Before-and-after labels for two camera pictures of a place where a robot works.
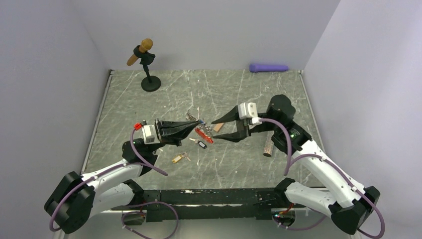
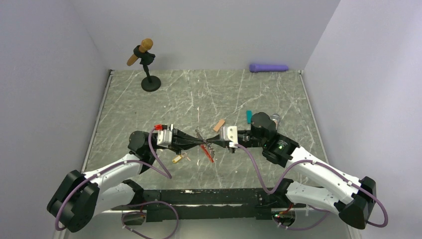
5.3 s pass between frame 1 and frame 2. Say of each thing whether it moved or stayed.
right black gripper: moved
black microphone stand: stayed
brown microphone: stayed
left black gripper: moved
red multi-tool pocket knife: moved
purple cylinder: stayed
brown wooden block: stayed
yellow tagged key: stayed
